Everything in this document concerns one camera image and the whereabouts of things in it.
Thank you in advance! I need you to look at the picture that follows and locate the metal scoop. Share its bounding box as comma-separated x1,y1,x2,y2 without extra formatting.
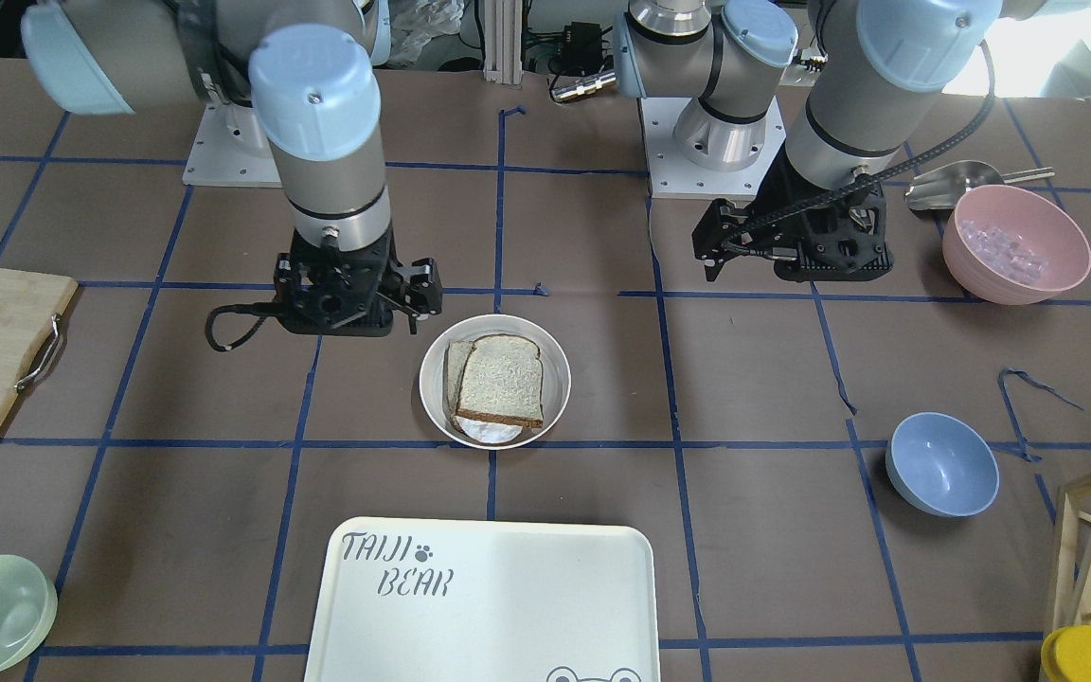
904,160,1056,211

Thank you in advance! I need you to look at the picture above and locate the white round plate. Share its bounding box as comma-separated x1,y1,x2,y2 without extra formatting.
419,314,571,450

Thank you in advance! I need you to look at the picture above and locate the blue bowl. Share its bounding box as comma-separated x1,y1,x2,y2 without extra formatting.
885,412,1000,518

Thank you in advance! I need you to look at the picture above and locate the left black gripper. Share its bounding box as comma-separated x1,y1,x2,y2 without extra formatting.
692,156,895,283

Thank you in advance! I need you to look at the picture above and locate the yellow mug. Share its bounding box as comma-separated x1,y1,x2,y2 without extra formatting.
1040,624,1091,681

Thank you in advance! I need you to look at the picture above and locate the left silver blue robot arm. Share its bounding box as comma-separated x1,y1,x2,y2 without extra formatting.
612,1,1004,283

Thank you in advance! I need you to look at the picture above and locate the brown crust bread slice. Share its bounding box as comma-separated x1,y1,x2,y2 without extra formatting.
456,335,543,428

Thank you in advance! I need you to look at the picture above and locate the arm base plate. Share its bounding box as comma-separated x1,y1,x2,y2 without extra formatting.
183,103,281,188
639,97,786,203

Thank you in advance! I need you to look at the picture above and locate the cream bear serving tray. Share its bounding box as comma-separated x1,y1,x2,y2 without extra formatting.
304,517,661,681

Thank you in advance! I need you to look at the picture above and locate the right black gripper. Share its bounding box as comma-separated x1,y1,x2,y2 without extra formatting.
273,232,442,337

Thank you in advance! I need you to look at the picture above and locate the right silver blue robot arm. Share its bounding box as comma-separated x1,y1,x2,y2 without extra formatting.
19,1,443,352

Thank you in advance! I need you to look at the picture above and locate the pink bowl with ice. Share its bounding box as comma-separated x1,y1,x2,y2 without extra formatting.
942,186,1091,306

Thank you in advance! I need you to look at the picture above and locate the lower bread slice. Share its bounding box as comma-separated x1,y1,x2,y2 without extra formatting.
443,342,473,426

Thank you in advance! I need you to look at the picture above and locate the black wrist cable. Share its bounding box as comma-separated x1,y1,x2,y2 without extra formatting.
205,303,291,352

